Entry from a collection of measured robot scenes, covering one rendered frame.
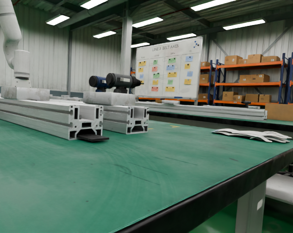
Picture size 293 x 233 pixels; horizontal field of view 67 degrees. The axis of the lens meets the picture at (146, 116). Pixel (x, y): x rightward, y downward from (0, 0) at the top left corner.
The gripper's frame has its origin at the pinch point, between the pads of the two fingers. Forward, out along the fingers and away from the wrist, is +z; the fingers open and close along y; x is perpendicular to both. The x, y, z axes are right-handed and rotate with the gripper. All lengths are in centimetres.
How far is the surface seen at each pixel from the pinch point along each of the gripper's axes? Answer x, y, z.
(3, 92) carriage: 51, 25, -6
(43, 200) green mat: 124, 42, 4
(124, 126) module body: 96, 6, 2
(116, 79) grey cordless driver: 71, -12, -15
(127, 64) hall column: -526, -592, -149
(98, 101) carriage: 83, 6, -5
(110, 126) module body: 90, 6, 3
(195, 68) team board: -36, -272, -61
